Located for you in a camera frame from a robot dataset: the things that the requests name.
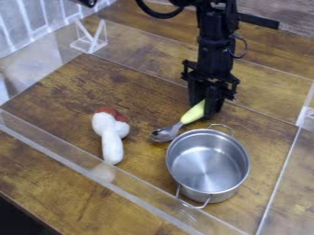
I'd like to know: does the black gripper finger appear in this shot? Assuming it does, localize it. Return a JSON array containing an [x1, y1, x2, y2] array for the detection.
[[203, 85, 224, 118], [186, 81, 205, 106]]

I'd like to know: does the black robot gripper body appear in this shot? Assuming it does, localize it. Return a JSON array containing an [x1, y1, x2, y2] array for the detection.
[[182, 0, 239, 99]]

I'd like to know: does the green handled metal spoon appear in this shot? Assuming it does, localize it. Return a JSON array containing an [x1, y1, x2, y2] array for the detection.
[[149, 101, 204, 142]]

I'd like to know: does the stainless steel pot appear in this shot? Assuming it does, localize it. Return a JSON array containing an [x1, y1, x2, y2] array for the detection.
[[165, 124, 249, 209]]

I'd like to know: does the white red plush mushroom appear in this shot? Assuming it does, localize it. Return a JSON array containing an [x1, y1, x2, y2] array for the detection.
[[92, 106, 129, 164]]

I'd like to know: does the clear acrylic front barrier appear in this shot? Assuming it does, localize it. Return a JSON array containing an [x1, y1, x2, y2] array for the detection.
[[0, 109, 247, 235]]

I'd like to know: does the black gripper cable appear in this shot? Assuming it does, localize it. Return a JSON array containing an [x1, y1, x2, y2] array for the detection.
[[227, 32, 248, 60]]

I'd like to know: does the black wall strip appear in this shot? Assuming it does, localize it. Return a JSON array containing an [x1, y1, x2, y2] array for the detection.
[[239, 13, 279, 29]]

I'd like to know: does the clear acrylic triangle bracket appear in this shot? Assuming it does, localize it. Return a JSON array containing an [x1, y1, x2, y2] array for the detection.
[[69, 19, 108, 54]]

